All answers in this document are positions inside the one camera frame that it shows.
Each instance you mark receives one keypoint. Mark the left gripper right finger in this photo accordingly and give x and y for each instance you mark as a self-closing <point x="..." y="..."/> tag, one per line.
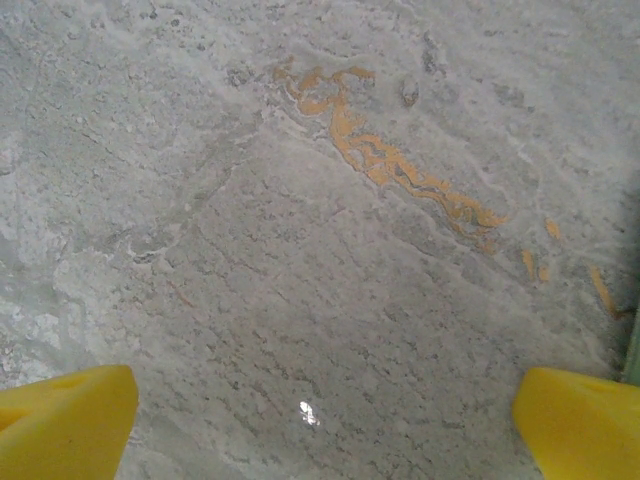
<point x="585" y="430"/>

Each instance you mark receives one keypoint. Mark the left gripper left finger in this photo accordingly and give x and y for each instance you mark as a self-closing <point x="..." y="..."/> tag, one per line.
<point x="65" y="425"/>

